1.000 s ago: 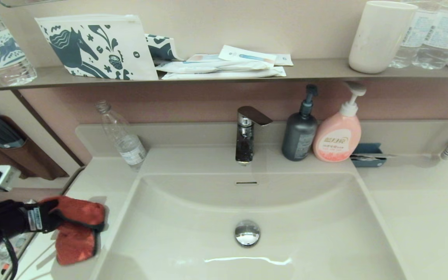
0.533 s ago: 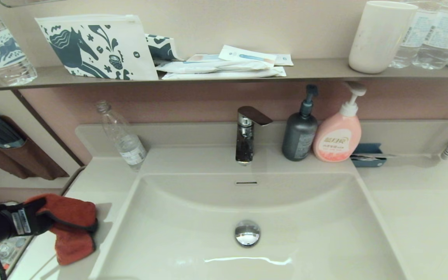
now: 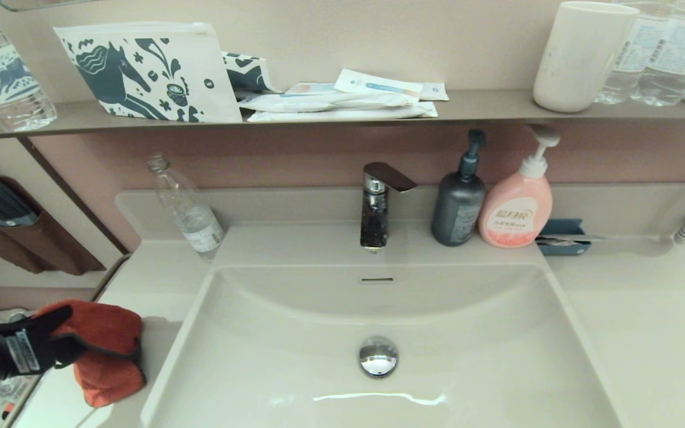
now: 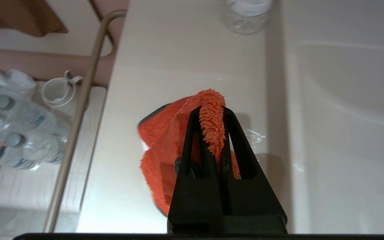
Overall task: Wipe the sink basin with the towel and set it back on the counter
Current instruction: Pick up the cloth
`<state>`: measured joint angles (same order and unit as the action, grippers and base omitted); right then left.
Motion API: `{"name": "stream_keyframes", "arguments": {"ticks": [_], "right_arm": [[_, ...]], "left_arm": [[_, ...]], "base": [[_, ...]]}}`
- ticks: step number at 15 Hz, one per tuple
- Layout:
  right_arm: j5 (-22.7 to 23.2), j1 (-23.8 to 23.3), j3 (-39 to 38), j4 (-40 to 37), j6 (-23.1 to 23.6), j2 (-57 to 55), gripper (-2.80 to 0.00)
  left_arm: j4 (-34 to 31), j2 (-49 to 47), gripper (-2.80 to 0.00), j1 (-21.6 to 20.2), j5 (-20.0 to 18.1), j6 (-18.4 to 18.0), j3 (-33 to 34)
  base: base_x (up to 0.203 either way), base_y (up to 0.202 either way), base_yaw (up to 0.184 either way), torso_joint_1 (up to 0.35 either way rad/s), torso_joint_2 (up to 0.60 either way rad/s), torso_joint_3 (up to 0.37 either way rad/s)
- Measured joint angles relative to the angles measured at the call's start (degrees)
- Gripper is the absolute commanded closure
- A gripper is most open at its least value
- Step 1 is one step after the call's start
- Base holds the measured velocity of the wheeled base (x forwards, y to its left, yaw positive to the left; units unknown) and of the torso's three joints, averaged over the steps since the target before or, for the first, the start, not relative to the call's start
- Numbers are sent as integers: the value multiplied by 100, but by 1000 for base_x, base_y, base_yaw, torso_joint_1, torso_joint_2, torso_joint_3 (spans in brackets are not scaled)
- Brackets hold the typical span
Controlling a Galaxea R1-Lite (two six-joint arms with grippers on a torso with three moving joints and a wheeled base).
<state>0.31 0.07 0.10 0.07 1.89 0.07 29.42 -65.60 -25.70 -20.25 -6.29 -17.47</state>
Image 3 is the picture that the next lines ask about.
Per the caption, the blue plastic box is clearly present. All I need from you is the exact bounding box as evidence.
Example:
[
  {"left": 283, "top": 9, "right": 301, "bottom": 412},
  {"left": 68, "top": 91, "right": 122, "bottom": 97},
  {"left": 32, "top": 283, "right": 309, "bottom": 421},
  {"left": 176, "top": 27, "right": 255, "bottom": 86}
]
[{"left": 536, "top": 218, "right": 591, "bottom": 256}]

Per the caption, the thin white stick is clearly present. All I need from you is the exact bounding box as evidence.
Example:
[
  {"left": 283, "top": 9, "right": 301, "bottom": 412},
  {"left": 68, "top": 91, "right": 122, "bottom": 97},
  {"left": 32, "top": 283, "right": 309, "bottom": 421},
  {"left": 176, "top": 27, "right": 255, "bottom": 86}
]
[{"left": 537, "top": 234, "right": 609, "bottom": 246}]

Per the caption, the water bottle blue deer label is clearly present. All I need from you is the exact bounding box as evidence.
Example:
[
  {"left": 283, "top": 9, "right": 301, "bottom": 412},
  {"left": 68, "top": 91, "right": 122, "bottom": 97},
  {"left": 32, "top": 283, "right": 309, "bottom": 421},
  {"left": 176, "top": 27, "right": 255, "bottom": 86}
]
[{"left": 0, "top": 0, "right": 58, "bottom": 132}]

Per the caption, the chrome drain stopper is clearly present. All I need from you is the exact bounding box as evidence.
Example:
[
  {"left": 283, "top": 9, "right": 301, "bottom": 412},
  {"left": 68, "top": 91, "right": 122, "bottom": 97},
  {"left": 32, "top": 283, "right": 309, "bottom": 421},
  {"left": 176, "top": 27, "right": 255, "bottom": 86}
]
[{"left": 359, "top": 336, "right": 399, "bottom": 379}]

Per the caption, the chrome sink faucet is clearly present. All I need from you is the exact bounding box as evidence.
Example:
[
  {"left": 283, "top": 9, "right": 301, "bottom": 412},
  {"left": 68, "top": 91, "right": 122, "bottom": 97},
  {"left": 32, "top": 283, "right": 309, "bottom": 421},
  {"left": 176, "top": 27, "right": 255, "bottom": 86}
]
[{"left": 359, "top": 162, "right": 418, "bottom": 253}]

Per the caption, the wall mirror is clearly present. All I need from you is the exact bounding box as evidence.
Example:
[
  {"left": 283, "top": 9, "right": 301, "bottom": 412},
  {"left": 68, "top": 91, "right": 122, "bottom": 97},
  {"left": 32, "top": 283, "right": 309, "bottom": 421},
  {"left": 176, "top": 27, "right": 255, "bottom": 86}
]
[{"left": 0, "top": 0, "right": 123, "bottom": 12}]

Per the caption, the shrink-wrapped water bottle pack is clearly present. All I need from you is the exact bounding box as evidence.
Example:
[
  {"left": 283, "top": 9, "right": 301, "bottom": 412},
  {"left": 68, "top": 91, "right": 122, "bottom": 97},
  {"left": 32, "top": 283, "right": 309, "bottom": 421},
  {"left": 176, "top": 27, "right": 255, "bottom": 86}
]
[{"left": 0, "top": 306, "right": 43, "bottom": 417}]

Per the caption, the white plastic cup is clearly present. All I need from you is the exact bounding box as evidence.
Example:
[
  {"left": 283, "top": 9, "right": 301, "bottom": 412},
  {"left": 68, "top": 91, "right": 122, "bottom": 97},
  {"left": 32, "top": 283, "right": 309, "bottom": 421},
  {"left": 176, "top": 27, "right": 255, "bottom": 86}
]
[{"left": 533, "top": 1, "right": 640, "bottom": 114}]

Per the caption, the small white sachet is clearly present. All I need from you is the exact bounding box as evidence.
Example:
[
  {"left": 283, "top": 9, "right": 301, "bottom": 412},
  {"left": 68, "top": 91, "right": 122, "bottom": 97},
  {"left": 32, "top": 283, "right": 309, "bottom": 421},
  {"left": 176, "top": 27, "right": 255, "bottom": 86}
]
[{"left": 419, "top": 83, "right": 450, "bottom": 102}]

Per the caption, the folded blue print pouch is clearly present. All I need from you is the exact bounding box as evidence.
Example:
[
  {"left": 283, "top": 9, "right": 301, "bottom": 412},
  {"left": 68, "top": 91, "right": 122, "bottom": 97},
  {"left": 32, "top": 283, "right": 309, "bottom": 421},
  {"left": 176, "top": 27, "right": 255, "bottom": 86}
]
[{"left": 221, "top": 52, "right": 279, "bottom": 97}]

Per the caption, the empty clear plastic bottle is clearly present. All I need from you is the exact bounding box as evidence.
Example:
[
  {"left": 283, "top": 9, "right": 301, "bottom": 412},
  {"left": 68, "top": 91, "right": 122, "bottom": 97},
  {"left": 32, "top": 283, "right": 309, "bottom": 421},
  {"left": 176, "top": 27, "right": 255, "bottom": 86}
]
[{"left": 146, "top": 153, "right": 226, "bottom": 262}]

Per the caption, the brown hair dryer holder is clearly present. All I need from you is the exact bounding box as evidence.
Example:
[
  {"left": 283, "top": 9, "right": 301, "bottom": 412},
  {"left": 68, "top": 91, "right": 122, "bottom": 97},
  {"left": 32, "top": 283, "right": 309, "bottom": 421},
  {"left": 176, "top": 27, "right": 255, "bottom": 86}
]
[{"left": 0, "top": 177, "right": 107, "bottom": 276}]

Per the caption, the pink pump soap bottle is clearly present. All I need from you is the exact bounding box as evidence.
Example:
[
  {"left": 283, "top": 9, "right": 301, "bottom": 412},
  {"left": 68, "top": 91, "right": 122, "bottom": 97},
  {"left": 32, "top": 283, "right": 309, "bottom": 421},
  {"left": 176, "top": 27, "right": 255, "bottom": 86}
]
[{"left": 477, "top": 124, "right": 560, "bottom": 248}]

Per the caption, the white sachet peach print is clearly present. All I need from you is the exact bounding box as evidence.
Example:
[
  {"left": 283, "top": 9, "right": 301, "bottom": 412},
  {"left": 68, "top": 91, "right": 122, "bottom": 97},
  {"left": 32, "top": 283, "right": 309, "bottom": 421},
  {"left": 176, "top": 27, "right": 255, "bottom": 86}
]
[{"left": 286, "top": 83, "right": 343, "bottom": 96}]

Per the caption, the grey wall shelf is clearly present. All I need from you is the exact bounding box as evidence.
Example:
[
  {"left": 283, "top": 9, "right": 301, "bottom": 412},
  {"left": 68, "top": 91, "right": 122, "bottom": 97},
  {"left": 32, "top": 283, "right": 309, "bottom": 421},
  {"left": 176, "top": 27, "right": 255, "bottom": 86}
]
[{"left": 0, "top": 89, "right": 685, "bottom": 141}]

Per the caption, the white pouch blue horse print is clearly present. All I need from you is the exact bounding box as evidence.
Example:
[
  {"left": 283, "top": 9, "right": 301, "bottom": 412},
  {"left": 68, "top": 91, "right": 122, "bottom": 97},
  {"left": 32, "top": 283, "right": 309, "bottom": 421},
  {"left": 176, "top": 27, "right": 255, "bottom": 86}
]
[{"left": 54, "top": 22, "right": 243, "bottom": 124}]

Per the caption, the long flat white packet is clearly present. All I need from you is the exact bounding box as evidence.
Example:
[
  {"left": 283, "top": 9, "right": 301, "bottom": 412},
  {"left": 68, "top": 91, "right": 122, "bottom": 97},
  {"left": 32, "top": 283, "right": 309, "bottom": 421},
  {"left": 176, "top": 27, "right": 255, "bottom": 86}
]
[{"left": 247, "top": 102, "right": 439, "bottom": 123}]

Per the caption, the clear water bottle white label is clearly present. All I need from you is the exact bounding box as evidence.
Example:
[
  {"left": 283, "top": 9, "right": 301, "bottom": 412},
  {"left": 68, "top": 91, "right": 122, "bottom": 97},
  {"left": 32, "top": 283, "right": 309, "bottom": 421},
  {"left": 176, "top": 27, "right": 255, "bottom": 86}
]
[
  {"left": 595, "top": 0, "right": 674, "bottom": 105},
  {"left": 630, "top": 0, "right": 685, "bottom": 107}
]

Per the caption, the orange cleaning cloth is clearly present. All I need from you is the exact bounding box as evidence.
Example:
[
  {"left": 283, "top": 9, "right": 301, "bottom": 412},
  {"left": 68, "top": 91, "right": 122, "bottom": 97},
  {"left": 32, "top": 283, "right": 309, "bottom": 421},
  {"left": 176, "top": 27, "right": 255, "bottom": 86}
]
[{"left": 36, "top": 299, "right": 147, "bottom": 408}]

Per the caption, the white sink basin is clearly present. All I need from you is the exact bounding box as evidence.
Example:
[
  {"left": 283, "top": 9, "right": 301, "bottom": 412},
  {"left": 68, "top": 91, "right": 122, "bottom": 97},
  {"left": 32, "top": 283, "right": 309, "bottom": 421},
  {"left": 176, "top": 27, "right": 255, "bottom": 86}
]
[{"left": 139, "top": 262, "right": 626, "bottom": 428}]

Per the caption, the white sachet blue stripe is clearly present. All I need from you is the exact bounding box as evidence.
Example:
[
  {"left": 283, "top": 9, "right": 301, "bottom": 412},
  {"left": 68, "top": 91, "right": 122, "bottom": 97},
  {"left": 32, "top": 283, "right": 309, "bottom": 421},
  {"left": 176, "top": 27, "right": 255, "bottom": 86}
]
[{"left": 335, "top": 69, "right": 424, "bottom": 107}]

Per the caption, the dark grey pump bottle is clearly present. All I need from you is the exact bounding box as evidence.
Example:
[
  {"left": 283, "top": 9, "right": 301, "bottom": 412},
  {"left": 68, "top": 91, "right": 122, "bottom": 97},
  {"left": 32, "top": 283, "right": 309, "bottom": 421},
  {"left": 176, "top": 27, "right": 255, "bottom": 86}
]
[{"left": 431, "top": 130, "right": 488, "bottom": 247}]

